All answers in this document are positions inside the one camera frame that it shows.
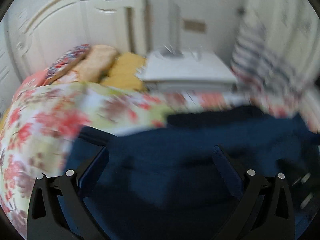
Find yellow pillow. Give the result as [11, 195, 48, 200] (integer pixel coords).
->
[100, 53, 146, 92]

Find white bedside table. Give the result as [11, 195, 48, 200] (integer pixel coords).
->
[140, 50, 238, 92]

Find navy blue puffer jacket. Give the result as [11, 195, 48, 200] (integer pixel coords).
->
[66, 105, 319, 239]

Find white wooden headboard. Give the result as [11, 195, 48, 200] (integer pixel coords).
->
[5, 0, 148, 77]

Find striped cream curtain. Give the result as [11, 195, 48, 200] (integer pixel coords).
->
[229, 0, 318, 100]

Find patterned red blue pillow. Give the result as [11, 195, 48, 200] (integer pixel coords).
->
[43, 44, 91, 85]

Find floral bed quilt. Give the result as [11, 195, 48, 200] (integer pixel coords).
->
[1, 82, 297, 239]

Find beige wall socket plate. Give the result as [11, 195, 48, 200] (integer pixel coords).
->
[183, 19, 207, 34]

